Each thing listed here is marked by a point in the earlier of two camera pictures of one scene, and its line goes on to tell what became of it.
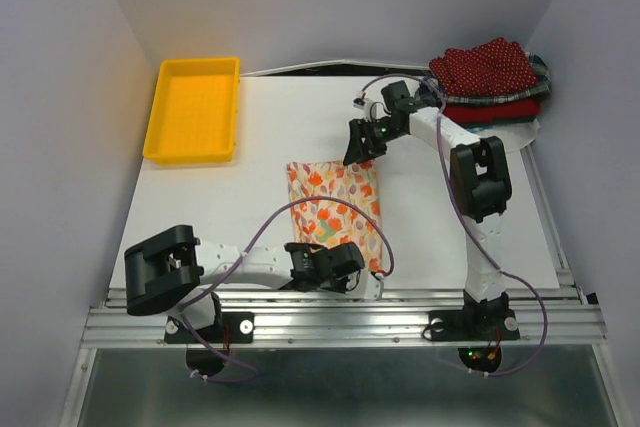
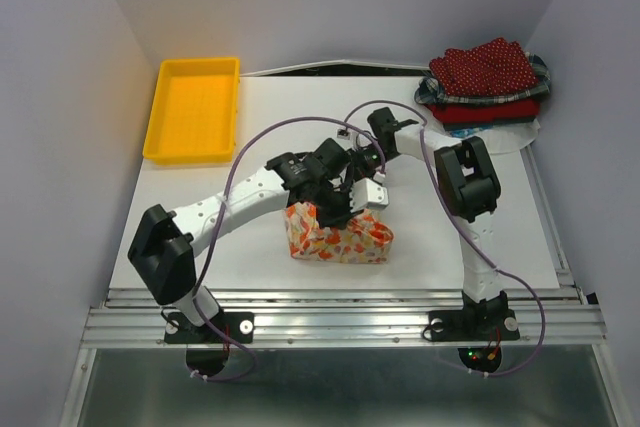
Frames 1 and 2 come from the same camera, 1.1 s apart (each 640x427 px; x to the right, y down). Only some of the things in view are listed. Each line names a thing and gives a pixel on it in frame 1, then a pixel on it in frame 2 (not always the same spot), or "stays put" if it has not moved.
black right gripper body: [378, 132] → [365, 161]
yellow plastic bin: [194, 112] stays put
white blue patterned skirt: [513, 135] stays put
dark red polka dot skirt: [490, 68] stays put
